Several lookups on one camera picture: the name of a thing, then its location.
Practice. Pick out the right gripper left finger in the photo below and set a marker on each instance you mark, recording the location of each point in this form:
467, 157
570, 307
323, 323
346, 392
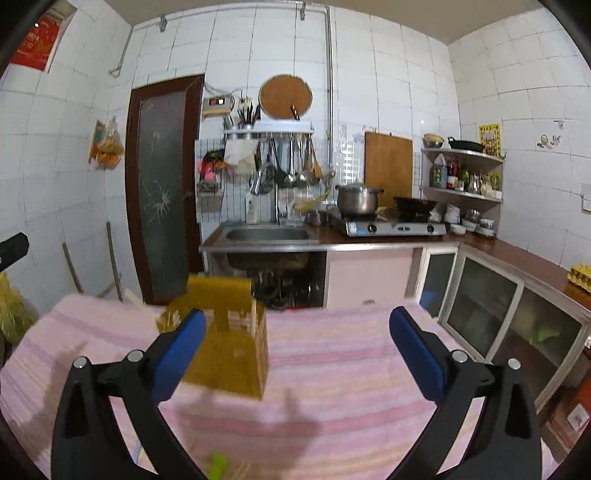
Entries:
87, 442

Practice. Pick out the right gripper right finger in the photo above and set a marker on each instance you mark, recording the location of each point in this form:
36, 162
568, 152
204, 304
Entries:
505, 443

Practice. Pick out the yellow plastic bag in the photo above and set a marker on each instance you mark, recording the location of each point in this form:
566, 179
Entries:
15, 317

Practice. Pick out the orange hanging plastic bag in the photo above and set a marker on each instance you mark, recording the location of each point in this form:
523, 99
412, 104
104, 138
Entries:
106, 148

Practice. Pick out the yellow slotted utensil holder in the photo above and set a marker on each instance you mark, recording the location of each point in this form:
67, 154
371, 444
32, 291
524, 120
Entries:
234, 356

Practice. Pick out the pink striped tablecloth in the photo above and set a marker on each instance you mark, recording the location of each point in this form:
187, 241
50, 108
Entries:
339, 403

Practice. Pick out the egg tray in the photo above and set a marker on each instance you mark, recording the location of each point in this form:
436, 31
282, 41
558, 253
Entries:
580, 275

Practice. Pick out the dark brown door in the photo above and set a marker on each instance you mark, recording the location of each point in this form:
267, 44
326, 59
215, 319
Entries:
162, 127

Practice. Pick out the steel sink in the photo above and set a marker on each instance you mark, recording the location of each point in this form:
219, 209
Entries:
259, 247

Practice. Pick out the black wok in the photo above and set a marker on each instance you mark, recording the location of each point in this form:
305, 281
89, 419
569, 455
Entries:
414, 210

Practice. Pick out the gas stove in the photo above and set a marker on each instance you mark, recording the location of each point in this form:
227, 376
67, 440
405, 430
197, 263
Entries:
375, 227

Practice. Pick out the hanging utensil rack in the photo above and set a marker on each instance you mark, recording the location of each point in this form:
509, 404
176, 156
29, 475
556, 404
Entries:
287, 145

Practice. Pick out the steel cooking pot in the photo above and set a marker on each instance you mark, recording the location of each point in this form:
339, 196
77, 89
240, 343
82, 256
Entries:
358, 199

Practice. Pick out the round woven tray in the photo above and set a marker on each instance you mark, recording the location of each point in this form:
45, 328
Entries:
285, 97

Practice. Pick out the wooden cutting board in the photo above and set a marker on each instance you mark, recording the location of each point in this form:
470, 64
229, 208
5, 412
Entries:
389, 165

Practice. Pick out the green handled utensil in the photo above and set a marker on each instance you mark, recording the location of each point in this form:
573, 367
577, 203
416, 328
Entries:
219, 465

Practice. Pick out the red wall calendar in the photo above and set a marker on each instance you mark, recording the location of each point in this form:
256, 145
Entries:
35, 49

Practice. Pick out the corner wall shelf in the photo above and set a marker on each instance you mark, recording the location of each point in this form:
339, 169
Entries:
468, 183

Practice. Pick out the yellow wall poster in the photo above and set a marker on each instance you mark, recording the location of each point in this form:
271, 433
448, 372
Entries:
490, 138

